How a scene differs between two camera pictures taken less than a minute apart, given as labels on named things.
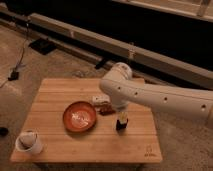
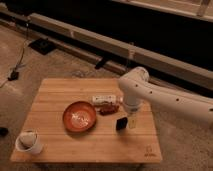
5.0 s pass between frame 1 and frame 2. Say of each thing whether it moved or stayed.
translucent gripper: moved
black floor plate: stayed
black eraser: stayed
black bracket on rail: stayed
